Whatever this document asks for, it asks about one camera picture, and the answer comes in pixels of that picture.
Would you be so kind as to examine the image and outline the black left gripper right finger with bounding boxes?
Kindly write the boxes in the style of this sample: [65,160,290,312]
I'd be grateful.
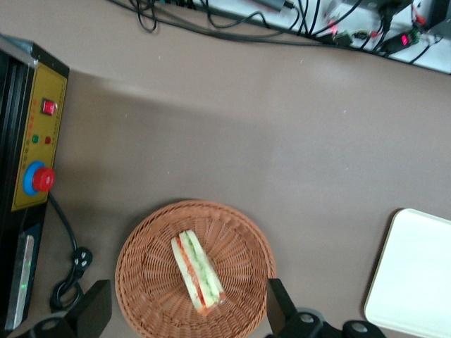
[266,277,299,335]

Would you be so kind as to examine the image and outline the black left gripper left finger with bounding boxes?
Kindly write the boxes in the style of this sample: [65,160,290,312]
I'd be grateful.
[65,280,113,338]

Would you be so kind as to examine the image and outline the sandwich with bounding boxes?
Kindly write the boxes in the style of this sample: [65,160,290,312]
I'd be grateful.
[171,228,227,316]

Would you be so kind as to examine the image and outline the round brown wicker basket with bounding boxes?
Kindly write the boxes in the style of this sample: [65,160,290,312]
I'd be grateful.
[115,199,278,338]

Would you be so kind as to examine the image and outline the cream plastic tray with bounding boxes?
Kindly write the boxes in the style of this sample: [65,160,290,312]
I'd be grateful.
[363,208,451,338]

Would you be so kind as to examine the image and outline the black machine with yellow panel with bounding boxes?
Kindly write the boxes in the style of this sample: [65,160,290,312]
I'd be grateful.
[0,33,70,332]

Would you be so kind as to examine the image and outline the green circuit board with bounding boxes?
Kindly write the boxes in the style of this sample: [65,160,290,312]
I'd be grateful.
[333,30,370,45]

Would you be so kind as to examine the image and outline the module with red display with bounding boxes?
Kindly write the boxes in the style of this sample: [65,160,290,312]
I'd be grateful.
[382,30,423,56]

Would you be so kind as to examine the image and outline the black power cable with plug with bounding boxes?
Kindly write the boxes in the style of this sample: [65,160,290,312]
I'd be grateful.
[47,192,94,313]

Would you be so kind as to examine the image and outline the long black cable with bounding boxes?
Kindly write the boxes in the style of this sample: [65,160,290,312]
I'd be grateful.
[109,0,339,46]

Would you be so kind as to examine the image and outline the looped black cable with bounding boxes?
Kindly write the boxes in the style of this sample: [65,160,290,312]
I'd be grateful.
[135,0,159,34]

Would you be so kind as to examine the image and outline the cables and power strips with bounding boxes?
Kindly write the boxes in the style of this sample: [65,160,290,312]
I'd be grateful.
[197,0,451,75]

